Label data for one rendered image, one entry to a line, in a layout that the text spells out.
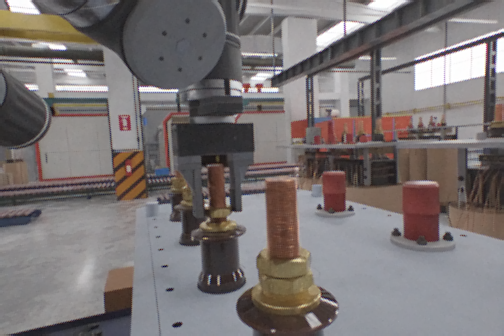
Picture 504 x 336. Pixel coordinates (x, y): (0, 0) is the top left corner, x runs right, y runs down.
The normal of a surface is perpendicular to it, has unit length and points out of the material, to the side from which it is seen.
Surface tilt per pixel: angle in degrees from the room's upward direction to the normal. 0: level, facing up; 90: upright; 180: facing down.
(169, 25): 131
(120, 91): 90
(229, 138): 90
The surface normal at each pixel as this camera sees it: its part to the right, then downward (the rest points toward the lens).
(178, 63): 0.56, 0.66
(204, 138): 0.40, 0.05
